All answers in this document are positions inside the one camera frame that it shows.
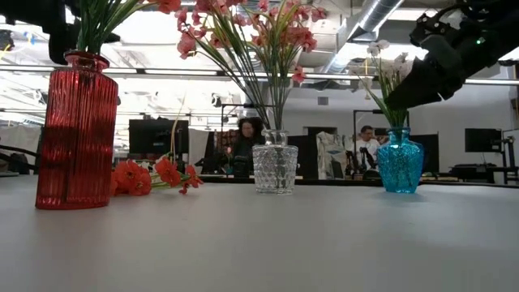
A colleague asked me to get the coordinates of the red artificial flower bunch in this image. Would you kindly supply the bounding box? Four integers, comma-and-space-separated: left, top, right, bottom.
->
91, 0, 182, 56
75, 0, 122, 56
109, 156, 204, 196

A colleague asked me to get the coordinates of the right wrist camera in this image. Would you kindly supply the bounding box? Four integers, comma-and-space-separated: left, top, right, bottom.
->
409, 13, 463, 58

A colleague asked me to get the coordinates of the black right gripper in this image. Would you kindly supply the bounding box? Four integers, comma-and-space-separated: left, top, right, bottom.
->
384, 40, 478, 110

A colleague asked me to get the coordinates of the silver ventilation duct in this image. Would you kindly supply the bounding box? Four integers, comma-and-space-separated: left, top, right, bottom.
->
324, 0, 406, 74

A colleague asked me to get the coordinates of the white floral cloth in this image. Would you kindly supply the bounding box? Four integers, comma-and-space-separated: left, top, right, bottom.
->
315, 131, 349, 180

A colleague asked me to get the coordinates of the black computer monitor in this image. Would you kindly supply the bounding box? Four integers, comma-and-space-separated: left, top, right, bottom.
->
465, 127, 503, 153
128, 118, 190, 155

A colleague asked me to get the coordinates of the clear textured glass vase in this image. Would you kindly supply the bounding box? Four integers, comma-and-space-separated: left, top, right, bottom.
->
251, 128, 299, 195

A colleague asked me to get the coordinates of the black background desk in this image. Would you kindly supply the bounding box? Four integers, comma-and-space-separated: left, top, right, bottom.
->
449, 161, 519, 183

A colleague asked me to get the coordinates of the pink artificial flower bunch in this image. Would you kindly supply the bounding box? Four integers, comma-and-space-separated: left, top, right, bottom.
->
175, 0, 285, 131
226, 0, 329, 131

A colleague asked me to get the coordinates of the blue glass vase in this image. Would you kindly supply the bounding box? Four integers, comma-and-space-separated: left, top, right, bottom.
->
376, 127, 425, 195

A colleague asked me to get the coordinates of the red ribbed glass vase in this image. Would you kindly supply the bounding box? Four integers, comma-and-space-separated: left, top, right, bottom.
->
35, 50, 120, 211

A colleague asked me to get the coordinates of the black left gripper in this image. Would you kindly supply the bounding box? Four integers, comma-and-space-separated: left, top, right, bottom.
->
0, 0, 122, 66

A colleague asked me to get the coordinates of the person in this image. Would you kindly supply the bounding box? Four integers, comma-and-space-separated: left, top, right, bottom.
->
230, 116, 267, 178
352, 124, 382, 179

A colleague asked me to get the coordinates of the colourful patterned quilt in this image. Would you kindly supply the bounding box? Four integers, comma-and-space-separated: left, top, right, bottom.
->
213, 129, 238, 157

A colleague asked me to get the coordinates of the white artificial flower bunch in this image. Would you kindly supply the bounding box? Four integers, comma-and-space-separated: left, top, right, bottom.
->
367, 39, 411, 129
356, 64, 406, 129
356, 60, 410, 129

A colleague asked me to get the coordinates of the black metal table frame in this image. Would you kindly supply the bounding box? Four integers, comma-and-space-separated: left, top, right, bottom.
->
198, 174, 519, 190

